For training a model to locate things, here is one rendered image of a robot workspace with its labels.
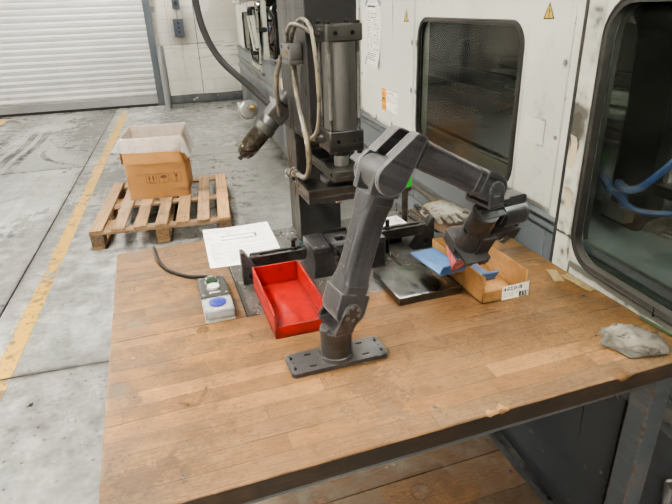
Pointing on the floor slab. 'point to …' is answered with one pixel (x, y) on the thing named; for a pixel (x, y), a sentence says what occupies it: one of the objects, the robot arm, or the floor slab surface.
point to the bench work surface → (359, 394)
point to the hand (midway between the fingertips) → (454, 266)
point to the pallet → (112, 216)
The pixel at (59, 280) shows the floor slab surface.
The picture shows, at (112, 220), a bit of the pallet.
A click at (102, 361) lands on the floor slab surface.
